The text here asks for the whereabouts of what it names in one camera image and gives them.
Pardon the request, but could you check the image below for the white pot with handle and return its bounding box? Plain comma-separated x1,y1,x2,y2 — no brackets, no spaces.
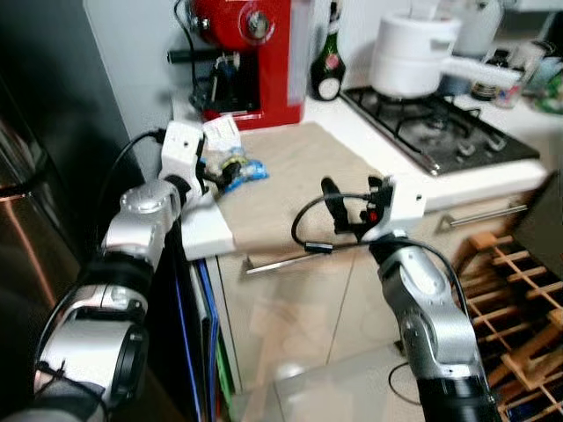
369,11,522,99

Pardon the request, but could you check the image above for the steel drawer handle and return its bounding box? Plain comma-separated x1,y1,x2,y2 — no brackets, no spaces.
438,204,529,229
245,249,370,276

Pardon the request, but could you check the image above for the dark steel fridge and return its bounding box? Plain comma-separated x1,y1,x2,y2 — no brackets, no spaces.
0,0,150,422

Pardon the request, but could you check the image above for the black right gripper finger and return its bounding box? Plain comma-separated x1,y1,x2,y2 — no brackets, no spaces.
322,177,355,235

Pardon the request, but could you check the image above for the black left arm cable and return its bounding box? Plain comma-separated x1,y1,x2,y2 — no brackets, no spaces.
97,130,168,221

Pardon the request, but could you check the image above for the black gas hob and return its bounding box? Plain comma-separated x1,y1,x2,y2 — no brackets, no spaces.
341,86,542,177

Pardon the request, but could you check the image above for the green snack bag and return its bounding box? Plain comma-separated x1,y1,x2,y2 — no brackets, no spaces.
532,70,563,115

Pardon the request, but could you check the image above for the wooden wine rack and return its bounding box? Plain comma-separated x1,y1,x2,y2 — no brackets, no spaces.
453,230,563,422

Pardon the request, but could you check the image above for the brushed steel fridge door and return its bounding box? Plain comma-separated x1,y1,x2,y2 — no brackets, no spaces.
513,171,563,258

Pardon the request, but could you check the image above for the beige woven towel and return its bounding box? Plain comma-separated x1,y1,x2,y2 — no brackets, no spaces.
211,121,458,256

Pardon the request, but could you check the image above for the white paper packet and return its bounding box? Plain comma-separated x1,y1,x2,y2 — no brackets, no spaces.
202,117,243,155

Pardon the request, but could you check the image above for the green plastic board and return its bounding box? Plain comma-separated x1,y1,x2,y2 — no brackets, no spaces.
214,347,237,414

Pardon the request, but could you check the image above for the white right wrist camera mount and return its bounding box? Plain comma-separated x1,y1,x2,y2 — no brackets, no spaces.
361,180,428,243

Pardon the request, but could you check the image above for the green glass bottle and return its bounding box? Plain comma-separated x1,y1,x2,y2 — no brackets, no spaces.
310,0,347,102

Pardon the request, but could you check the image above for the white ceramic mug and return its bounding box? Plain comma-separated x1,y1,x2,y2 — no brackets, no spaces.
515,40,551,89

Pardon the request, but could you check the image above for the white electric kettle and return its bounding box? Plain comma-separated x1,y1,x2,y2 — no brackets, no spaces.
453,0,504,58

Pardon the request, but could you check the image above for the blue white snack packet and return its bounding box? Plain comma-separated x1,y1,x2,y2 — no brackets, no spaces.
204,145,269,190

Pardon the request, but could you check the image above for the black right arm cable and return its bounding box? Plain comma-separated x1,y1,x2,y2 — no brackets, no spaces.
290,192,472,353

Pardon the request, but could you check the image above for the small jar white red label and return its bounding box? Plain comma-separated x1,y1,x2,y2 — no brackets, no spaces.
495,84,522,109

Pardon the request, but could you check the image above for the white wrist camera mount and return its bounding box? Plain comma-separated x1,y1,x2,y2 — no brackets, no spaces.
160,121,208,199
361,180,428,243

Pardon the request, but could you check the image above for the beige kitchen base cabinet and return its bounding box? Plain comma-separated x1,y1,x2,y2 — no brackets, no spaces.
180,123,563,397

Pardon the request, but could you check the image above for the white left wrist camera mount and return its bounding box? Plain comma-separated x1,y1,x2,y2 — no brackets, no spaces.
160,121,208,199

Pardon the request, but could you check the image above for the red coffee machine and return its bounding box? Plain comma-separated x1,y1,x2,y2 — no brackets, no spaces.
167,0,309,131

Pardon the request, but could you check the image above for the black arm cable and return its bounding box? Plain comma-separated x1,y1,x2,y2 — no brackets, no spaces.
97,130,168,221
290,192,472,353

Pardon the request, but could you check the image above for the blue edged flat board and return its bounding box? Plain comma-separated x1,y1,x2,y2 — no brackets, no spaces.
172,251,221,418

